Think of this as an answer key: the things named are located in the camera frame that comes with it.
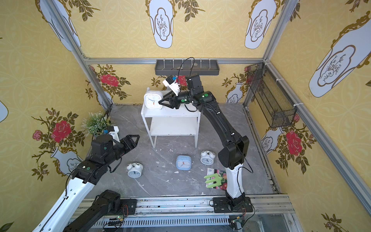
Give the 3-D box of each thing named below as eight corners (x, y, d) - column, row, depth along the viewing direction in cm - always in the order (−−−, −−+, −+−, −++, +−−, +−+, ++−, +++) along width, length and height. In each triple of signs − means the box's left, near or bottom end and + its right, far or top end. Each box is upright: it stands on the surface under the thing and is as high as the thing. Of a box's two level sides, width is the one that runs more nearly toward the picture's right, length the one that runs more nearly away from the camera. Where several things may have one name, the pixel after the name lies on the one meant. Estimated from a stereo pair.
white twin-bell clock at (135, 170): (129, 178, 85) (124, 172, 78) (132, 168, 89) (127, 162, 81) (142, 178, 85) (138, 172, 78) (144, 168, 89) (140, 162, 81)
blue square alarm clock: (176, 170, 88) (175, 164, 81) (177, 161, 92) (176, 155, 84) (191, 170, 88) (191, 164, 81) (191, 162, 92) (191, 155, 84)
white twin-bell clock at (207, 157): (200, 165, 90) (201, 158, 83) (200, 157, 93) (201, 150, 86) (213, 165, 90) (215, 158, 83) (212, 157, 93) (214, 150, 86)
